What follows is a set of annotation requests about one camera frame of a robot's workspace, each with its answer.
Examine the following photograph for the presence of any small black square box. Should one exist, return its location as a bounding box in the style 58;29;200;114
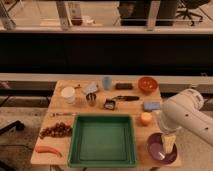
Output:
104;99;116;110

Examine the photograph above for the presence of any white paper cup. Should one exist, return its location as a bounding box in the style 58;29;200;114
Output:
61;87;75;104

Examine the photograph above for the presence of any red bowl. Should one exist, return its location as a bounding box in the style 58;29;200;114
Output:
138;77;158;94

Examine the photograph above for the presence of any blue plastic cup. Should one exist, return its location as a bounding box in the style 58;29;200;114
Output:
102;76;112;90

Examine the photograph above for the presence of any red jar in background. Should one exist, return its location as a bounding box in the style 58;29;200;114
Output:
69;1;82;26

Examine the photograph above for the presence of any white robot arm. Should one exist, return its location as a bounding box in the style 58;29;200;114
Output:
157;89;213;146

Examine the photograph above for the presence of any orange carrot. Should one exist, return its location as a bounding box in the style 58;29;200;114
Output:
35;146;62;158

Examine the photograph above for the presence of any purple bowl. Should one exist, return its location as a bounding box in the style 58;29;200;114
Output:
147;133;178;164

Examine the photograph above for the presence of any green plastic tray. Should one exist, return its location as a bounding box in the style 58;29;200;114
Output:
67;115;137;168

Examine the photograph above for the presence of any dark brown rectangular block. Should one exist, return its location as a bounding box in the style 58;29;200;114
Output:
115;83;133;90

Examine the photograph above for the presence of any orange apple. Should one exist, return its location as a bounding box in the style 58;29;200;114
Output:
141;112;153;126

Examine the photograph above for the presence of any bunch of red grapes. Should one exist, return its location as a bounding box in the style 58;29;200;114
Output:
39;122;72;139

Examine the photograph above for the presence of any blue sponge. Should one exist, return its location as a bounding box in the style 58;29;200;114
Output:
143;102;161;111

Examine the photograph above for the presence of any black office chair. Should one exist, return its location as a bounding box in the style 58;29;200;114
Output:
175;0;210;26

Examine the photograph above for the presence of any metal spoon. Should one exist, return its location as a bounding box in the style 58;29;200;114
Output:
50;113;76;117

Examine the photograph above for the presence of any small metal cup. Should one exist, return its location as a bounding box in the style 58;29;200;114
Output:
86;93;96;106

